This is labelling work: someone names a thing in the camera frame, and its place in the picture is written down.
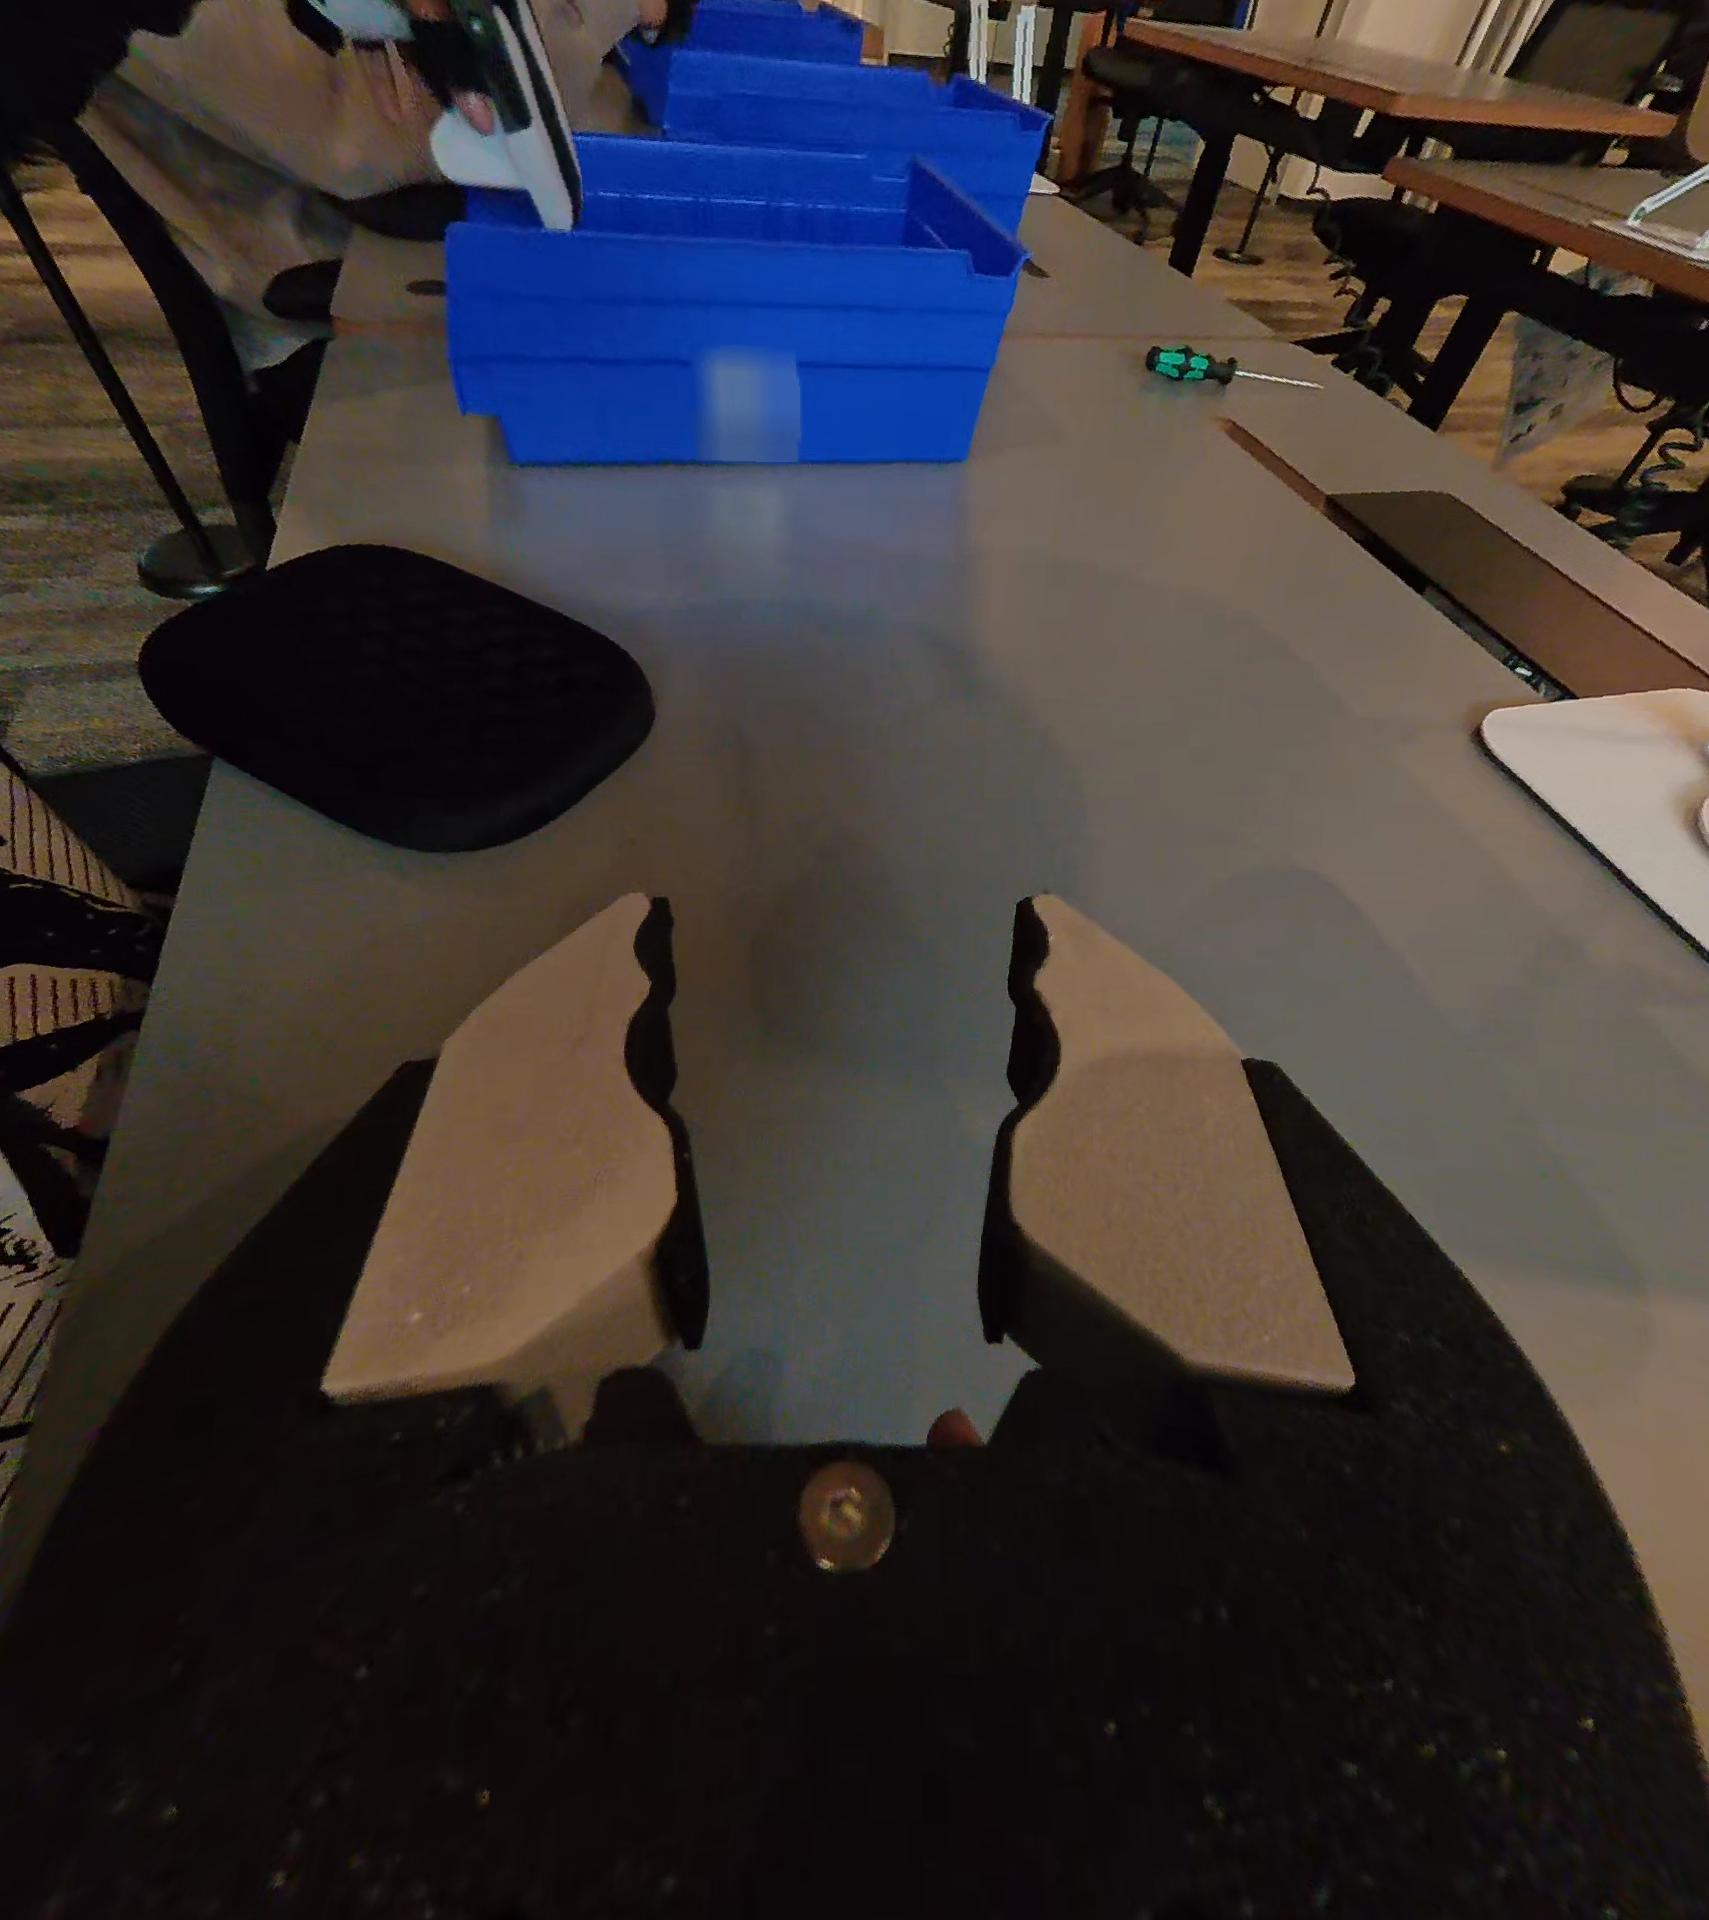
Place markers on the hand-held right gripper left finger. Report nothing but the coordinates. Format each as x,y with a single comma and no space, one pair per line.
510,1200

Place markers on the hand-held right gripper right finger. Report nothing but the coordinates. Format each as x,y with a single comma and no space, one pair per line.
1185,1200

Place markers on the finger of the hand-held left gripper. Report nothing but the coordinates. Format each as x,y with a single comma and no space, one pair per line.
510,166

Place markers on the blue bin with white label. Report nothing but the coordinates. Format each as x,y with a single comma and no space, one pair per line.
704,301

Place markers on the blue plastic storage bin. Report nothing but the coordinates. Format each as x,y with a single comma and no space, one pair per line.
854,107

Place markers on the black honeycomb rubber pad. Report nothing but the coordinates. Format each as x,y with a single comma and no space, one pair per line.
404,691

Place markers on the person's patterned garment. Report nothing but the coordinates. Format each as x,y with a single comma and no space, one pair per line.
0,1140

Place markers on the wooden background desk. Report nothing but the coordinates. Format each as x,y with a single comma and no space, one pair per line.
1575,227
1366,77

